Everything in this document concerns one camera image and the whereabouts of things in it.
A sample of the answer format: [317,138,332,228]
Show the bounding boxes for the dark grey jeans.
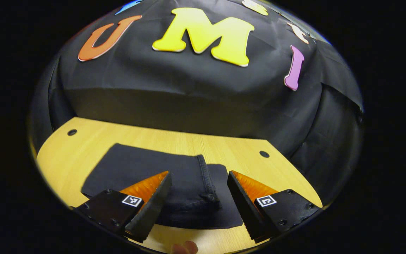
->
[81,143,244,230]

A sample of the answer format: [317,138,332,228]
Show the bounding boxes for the black backdrop cloth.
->
[29,0,364,207]

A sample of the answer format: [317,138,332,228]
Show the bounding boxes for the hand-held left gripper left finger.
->
[73,171,173,244]

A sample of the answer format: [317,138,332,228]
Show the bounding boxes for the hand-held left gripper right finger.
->
[226,170,322,244]

